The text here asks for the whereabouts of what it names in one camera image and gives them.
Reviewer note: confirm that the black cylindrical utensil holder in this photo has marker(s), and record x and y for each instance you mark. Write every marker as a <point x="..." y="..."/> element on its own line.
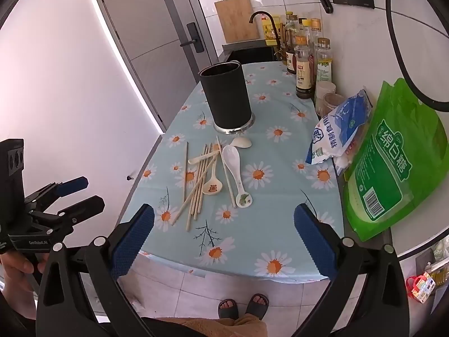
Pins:
<point x="226" y="98"/>

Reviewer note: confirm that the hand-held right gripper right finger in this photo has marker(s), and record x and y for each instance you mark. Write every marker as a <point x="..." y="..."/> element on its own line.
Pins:
<point x="314" y="242"/>

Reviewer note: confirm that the green sugar bag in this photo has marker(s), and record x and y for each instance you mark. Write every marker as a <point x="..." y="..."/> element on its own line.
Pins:
<point x="386" y="168"/>

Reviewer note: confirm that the wooden cutting board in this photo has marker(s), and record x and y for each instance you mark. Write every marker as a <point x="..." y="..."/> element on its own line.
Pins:
<point x="235" y="19"/>

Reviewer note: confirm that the person's left hand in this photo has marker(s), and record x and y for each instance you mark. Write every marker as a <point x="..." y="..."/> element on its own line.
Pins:
<point x="14" y="265"/>

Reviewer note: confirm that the person's brown clothing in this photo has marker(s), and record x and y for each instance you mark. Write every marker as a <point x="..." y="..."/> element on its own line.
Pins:
<point x="210" y="328"/>

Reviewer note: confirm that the cream spoon bear print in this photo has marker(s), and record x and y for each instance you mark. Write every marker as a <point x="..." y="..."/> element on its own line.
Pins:
<point x="212" y="187"/>

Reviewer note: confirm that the person's left forearm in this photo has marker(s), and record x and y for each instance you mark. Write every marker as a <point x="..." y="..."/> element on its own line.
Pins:
<point x="15" y="307"/>

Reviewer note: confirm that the plain cream spoon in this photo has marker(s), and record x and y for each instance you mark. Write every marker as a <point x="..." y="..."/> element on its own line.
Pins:
<point x="195" y="160"/>

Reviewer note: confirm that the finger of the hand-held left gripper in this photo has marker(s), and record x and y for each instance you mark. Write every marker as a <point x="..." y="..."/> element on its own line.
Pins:
<point x="72" y="184"/>
<point x="87" y="205"/>

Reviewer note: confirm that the white chopstick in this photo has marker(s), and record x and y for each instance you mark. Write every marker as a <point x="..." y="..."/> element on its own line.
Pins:
<point x="185" y="172"/>

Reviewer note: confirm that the grey door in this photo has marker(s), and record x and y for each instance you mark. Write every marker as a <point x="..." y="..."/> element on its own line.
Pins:
<point x="147" y="35"/>

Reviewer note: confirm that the blue white salt bag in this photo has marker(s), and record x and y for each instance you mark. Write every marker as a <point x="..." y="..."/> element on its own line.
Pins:
<point x="336" y="130"/>

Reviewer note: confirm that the brown spice jar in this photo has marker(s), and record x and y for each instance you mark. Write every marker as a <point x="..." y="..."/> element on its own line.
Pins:
<point x="333" y="104"/>

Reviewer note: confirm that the white lid spice jar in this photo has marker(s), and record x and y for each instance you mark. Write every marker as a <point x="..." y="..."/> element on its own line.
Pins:
<point x="324" y="93"/>

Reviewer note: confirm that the small white spoon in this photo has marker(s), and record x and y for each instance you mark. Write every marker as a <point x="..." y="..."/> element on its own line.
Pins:
<point x="240" y="142"/>

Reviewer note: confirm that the daisy print blue tablecloth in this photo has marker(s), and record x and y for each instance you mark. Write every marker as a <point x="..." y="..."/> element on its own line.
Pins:
<point x="273" y="189"/>

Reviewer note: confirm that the black faucet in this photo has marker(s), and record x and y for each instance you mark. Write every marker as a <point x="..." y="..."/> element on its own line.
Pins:
<point x="261" y="13"/>

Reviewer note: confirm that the white spoon green print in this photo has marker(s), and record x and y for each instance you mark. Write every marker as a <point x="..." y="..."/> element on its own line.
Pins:
<point x="231" y="158"/>

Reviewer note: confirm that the black slipper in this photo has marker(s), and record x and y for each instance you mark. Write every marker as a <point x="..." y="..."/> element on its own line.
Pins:
<point x="258" y="305"/>
<point x="228" y="310"/>

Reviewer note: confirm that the cluster of condiment bottles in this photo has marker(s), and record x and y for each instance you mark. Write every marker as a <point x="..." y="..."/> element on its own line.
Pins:
<point x="303" y="73"/>

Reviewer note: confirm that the dark kitchen sink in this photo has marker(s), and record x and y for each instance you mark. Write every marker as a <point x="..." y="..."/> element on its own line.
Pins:
<point x="250" y="54"/>

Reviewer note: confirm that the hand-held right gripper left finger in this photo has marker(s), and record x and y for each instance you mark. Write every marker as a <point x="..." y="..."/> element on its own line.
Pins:
<point x="135" y="242"/>

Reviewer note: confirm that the colourful snack packet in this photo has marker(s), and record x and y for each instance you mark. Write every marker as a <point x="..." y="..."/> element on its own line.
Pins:
<point x="421" y="286"/>

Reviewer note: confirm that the yellow oil jug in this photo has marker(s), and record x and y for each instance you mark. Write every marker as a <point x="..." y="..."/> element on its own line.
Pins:
<point x="269" y="30"/>

